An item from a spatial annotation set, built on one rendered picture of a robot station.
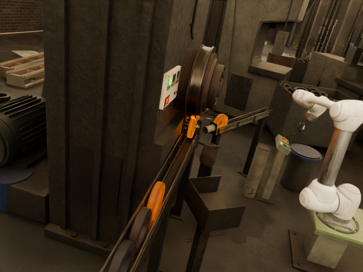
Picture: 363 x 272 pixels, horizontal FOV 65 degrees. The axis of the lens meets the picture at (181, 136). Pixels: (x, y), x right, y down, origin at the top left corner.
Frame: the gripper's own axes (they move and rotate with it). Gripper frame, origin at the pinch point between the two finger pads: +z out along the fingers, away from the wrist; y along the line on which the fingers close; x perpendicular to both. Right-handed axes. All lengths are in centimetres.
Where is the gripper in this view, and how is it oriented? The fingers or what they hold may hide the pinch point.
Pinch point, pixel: (291, 137)
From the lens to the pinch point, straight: 259.4
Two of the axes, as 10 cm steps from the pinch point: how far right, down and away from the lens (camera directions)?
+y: -2.5, 3.8, -8.9
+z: -4.9, 7.5, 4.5
